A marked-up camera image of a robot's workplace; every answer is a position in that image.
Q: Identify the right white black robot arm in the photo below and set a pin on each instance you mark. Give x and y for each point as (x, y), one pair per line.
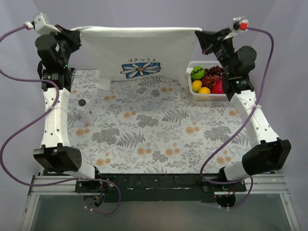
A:
(268, 151)

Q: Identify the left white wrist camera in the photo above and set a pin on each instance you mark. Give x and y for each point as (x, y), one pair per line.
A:
(41, 25)

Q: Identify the floral patterned table mat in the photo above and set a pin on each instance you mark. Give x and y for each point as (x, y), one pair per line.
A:
(153, 125)

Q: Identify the white daisy print t-shirt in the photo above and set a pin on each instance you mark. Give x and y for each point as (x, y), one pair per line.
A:
(132, 53)

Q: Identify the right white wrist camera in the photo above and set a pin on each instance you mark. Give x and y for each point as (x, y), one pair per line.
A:
(240, 25)

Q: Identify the red dragon fruit toy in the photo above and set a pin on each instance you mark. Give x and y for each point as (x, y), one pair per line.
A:
(217, 88)

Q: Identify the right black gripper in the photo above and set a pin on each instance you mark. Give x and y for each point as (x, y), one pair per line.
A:
(208, 40)

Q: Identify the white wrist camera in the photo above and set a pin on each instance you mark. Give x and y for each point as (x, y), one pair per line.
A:
(240, 25)
(41, 25)

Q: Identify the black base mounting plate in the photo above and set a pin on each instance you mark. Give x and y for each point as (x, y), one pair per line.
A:
(156, 187)

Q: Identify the white bottle black cap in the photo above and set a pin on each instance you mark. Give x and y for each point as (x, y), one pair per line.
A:
(86, 111)

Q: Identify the orange yellow fruit toy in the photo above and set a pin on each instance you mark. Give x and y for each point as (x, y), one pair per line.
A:
(204, 90)

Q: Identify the green toy ball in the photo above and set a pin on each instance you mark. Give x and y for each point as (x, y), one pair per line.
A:
(197, 73)

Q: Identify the dark red grape bunch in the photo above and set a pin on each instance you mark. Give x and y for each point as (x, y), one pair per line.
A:
(212, 76)

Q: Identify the white plastic fruit basket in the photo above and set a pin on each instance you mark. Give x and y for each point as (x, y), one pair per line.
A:
(203, 97)

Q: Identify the yellow lemon toy left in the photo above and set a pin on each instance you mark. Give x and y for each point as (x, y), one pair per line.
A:
(196, 85)

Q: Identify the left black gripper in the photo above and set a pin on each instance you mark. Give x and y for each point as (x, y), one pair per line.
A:
(72, 36)

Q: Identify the aluminium frame rail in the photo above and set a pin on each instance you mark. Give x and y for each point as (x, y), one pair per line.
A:
(64, 185)

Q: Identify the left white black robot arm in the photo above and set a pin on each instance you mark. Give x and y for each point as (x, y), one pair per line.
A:
(55, 153)

